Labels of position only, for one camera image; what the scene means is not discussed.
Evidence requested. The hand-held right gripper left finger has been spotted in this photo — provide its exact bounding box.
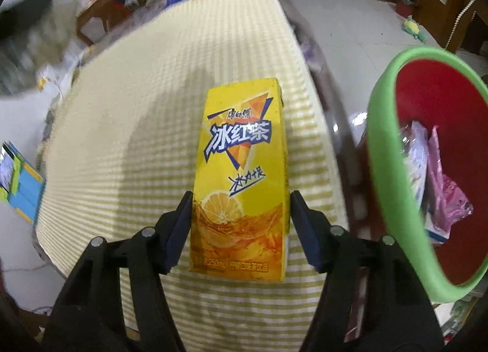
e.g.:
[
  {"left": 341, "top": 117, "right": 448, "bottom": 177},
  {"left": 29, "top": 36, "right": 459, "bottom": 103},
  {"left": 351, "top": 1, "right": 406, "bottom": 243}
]
[{"left": 41, "top": 191, "right": 194, "bottom": 352}]

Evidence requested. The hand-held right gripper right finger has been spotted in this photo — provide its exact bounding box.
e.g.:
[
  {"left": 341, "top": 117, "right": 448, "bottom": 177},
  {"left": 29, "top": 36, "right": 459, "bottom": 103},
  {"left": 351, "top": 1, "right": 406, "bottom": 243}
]
[{"left": 290, "top": 191, "right": 446, "bottom": 352}]

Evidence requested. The yellow tea carton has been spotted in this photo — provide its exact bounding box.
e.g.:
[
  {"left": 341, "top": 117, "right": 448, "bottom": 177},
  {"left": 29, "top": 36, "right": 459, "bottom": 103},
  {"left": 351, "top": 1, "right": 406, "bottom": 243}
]
[{"left": 188, "top": 77, "right": 291, "bottom": 283}]

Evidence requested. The white blue milk carton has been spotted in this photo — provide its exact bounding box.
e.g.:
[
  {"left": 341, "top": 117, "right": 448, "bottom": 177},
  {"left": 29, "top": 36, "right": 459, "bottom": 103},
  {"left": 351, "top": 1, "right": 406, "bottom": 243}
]
[{"left": 422, "top": 215, "right": 450, "bottom": 243}]

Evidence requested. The pink plastic wrapper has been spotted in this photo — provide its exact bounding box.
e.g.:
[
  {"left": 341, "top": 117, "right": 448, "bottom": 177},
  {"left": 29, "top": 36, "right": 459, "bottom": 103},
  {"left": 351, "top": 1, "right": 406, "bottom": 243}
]
[{"left": 425, "top": 125, "right": 474, "bottom": 236}]

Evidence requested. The red bin with green rim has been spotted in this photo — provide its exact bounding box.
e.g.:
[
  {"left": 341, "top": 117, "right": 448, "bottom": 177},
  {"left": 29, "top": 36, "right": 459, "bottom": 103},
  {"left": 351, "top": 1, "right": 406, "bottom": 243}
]
[{"left": 367, "top": 47, "right": 488, "bottom": 304}]

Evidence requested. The clear plastic wrapper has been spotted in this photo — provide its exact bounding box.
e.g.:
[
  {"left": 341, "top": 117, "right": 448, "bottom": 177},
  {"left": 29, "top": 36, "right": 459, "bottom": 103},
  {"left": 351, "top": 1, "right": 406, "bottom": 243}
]
[{"left": 398, "top": 120, "right": 429, "bottom": 209}]

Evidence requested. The yellow checked tablecloth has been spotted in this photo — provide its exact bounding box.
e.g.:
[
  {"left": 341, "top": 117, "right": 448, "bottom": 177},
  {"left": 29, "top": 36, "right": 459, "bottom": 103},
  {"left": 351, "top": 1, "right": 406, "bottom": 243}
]
[{"left": 32, "top": 0, "right": 349, "bottom": 352}]

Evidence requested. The green plush toy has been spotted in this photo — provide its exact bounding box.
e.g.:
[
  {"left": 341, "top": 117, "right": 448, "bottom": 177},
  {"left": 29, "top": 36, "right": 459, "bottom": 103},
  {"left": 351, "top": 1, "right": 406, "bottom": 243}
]
[{"left": 402, "top": 15, "right": 428, "bottom": 43}]

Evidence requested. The small red floor bin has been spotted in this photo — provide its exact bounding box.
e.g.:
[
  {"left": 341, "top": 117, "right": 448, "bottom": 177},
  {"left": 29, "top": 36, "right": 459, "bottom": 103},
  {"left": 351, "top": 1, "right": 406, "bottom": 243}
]
[{"left": 394, "top": 0, "right": 415, "bottom": 17}]

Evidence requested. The white spiral cord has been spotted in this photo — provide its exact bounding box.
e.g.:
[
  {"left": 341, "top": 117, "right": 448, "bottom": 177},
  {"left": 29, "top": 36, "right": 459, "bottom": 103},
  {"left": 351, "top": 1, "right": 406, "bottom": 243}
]
[{"left": 443, "top": 0, "right": 480, "bottom": 50}]

